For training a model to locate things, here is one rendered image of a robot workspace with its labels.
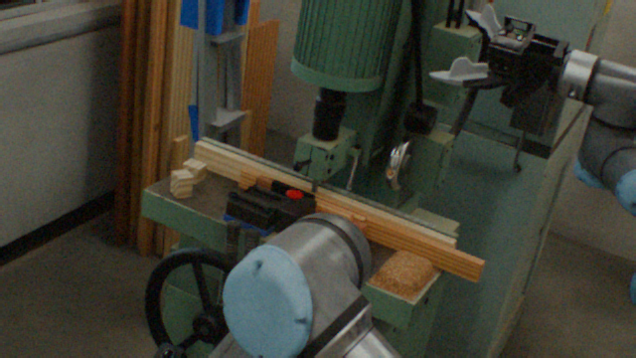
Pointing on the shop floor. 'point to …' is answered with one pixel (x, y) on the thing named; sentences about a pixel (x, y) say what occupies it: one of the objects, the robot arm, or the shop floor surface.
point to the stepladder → (228, 15)
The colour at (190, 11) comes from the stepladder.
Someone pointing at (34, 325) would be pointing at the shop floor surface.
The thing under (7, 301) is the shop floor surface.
